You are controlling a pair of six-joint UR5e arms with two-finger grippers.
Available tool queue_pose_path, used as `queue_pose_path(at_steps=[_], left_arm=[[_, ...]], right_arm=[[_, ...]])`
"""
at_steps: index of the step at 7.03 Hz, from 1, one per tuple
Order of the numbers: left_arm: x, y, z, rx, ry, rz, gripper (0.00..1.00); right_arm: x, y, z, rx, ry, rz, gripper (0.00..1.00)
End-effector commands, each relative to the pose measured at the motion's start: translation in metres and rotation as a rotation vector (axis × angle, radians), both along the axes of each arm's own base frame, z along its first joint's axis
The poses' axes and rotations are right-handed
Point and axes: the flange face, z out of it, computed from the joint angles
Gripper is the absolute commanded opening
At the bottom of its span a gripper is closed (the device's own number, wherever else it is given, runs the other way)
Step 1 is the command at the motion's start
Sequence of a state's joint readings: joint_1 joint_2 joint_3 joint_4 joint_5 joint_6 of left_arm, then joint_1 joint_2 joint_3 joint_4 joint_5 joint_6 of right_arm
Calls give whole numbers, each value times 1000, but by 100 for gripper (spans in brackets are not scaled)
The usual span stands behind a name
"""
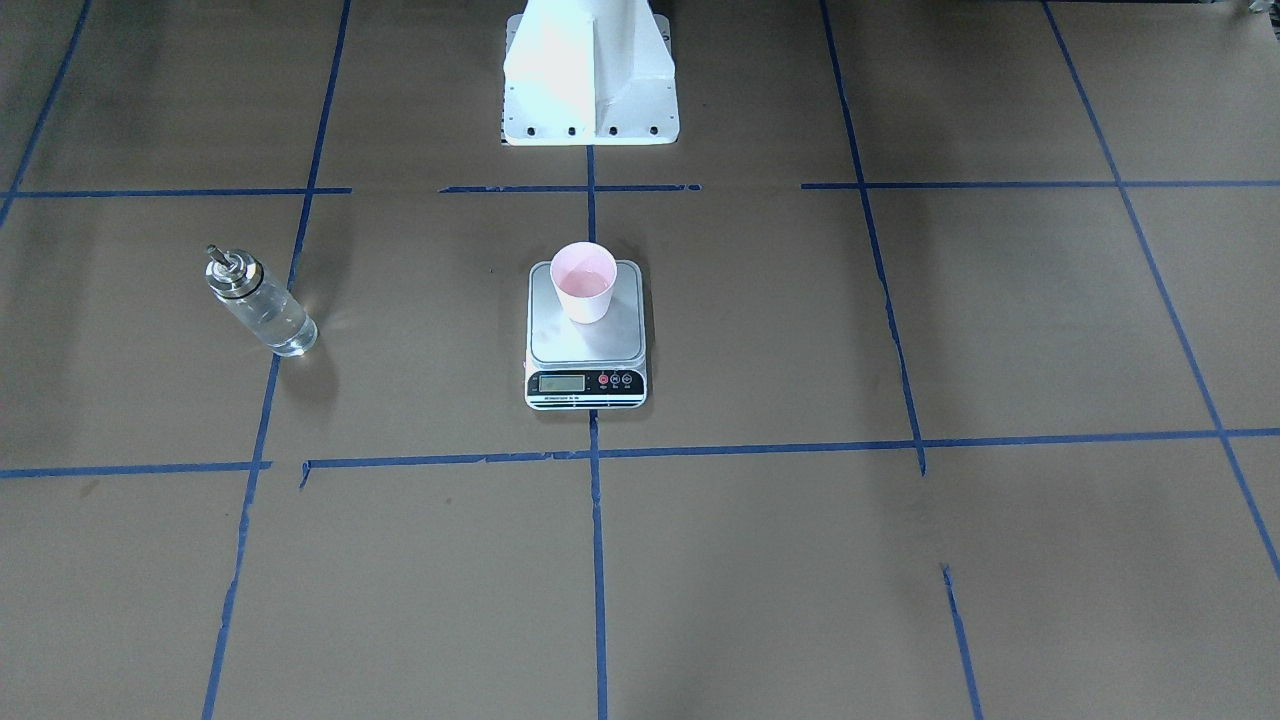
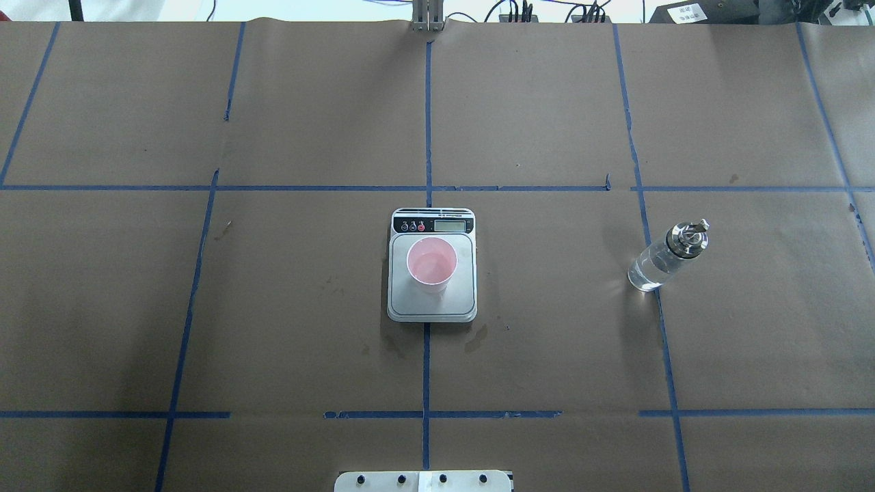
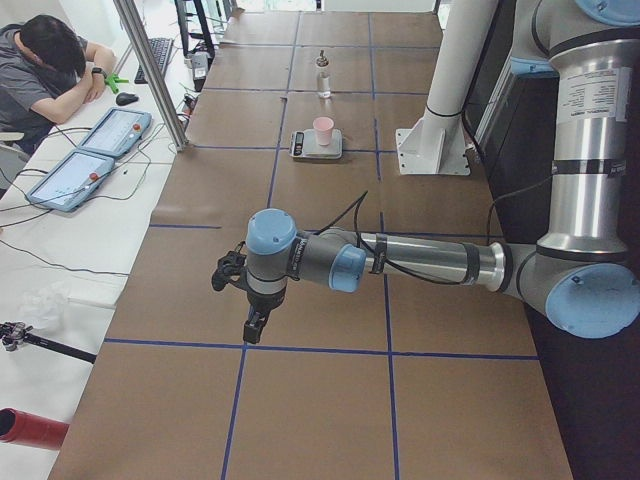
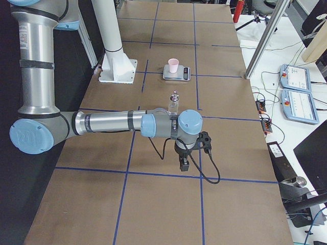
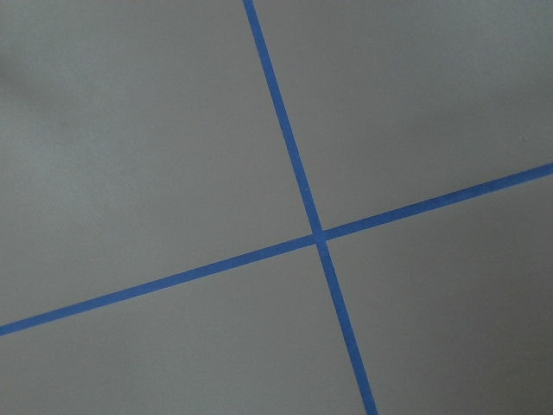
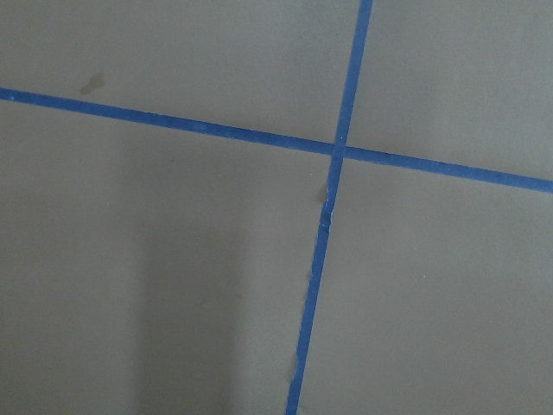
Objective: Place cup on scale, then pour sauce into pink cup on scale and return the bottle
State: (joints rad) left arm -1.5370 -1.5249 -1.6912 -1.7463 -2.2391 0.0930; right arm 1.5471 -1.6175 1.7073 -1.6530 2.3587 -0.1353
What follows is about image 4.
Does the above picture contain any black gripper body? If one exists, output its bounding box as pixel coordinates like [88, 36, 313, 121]
[174, 141, 195, 160]

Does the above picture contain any glass sauce bottle metal spout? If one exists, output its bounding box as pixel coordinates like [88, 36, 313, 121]
[168, 90, 179, 115]

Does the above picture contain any pink plastic cup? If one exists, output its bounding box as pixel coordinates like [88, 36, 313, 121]
[168, 58, 179, 74]

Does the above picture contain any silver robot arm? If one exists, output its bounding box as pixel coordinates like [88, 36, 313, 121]
[1, 1, 131, 176]

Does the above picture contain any white digital kitchen scale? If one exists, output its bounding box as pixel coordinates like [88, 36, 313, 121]
[162, 64, 191, 82]

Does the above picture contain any black monitor stand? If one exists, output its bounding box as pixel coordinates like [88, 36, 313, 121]
[267, 121, 326, 228]

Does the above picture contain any blue teach pendant near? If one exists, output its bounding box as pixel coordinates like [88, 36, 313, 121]
[281, 89, 319, 125]

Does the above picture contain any blue teach pendant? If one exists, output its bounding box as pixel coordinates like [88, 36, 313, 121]
[281, 89, 319, 125]
[279, 64, 312, 92]

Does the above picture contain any blue teach pendant far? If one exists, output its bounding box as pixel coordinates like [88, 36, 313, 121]
[279, 64, 312, 92]

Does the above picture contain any red cylinder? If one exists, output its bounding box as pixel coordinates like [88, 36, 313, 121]
[233, 0, 245, 23]

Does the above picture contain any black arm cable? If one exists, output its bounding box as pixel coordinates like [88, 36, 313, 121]
[148, 137, 221, 185]

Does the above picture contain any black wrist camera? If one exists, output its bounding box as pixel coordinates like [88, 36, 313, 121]
[193, 131, 212, 155]

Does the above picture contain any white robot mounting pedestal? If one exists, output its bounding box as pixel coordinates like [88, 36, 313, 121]
[92, 0, 137, 84]

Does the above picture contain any aluminium frame post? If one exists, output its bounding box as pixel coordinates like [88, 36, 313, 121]
[244, 0, 290, 79]

